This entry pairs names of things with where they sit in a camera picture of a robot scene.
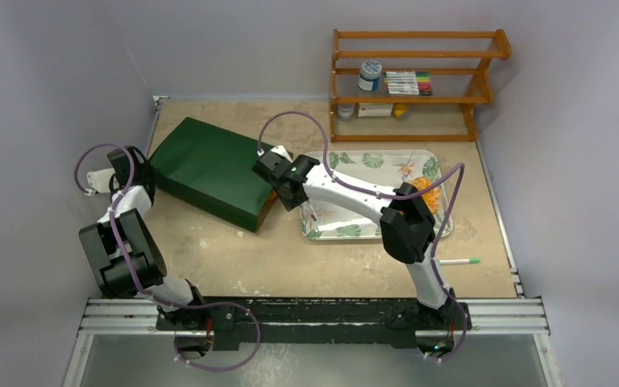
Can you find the small grey jar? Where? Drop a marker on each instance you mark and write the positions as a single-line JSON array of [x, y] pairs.
[[345, 111]]

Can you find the green paper bag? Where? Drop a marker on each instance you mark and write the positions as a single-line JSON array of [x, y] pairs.
[[211, 168]]

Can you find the green white marker pen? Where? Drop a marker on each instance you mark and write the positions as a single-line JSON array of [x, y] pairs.
[[460, 261]]

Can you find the white green small box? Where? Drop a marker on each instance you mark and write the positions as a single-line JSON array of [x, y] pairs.
[[371, 110]]

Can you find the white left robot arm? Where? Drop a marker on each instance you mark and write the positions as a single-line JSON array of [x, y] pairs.
[[123, 256]]

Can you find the orange fake bread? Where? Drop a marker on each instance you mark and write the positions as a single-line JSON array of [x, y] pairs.
[[431, 197]]

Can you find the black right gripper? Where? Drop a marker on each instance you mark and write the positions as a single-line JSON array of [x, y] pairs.
[[267, 166]]

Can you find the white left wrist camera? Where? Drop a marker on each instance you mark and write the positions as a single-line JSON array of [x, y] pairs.
[[99, 182]]

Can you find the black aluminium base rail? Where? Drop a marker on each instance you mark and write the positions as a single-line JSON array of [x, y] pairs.
[[396, 322]]

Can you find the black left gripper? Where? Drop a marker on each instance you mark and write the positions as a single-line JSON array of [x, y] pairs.
[[148, 171]]

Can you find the orange wooden shelf rack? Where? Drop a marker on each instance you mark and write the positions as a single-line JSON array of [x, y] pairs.
[[344, 76]]

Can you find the small yellow object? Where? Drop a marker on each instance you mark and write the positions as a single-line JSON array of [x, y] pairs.
[[400, 111]]

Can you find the blue jar patterned lid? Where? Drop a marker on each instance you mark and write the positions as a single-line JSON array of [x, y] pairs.
[[369, 75]]

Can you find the set of coloured markers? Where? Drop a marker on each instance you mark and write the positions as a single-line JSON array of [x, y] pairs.
[[416, 83]]

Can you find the leaf pattern serving tray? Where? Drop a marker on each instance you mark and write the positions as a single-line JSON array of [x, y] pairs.
[[383, 167]]

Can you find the metal tongs white grips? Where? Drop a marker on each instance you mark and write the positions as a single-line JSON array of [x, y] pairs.
[[312, 213]]

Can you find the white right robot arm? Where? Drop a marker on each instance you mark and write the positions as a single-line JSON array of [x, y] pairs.
[[405, 221]]

